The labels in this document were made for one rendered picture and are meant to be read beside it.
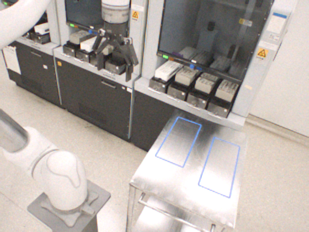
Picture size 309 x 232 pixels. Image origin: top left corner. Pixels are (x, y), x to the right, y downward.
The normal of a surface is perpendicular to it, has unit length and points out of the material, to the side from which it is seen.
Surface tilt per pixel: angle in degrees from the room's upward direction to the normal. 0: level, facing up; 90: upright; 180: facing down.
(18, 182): 0
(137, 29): 90
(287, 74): 90
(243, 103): 90
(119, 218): 0
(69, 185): 75
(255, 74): 90
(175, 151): 0
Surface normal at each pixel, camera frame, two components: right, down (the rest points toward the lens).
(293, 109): -0.48, 0.50
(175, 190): 0.12, -0.77
